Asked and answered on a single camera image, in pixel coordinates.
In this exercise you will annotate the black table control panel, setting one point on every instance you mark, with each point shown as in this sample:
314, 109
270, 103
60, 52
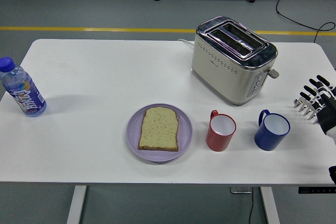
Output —
315, 190

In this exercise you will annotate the clear bottle with purple cap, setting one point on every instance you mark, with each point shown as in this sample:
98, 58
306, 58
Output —
23, 93

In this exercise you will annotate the toast bread slice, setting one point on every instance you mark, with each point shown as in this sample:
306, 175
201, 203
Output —
158, 129

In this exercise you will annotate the blue enamel cup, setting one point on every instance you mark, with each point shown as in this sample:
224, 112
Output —
267, 140

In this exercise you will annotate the purple round plate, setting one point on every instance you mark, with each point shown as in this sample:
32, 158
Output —
134, 134

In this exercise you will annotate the red enamel cup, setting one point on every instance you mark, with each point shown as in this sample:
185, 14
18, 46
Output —
218, 140

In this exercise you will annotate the grey under-table bracket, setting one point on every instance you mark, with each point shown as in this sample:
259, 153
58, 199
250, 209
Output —
240, 191

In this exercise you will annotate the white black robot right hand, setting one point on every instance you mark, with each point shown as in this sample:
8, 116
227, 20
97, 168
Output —
326, 113

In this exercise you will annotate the silver metal toast rack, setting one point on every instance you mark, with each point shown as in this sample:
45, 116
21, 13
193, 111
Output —
302, 106

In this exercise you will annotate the cream chrome toaster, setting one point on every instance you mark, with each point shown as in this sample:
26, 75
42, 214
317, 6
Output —
223, 77

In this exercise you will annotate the white table leg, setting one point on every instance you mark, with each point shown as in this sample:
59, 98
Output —
76, 205
270, 208

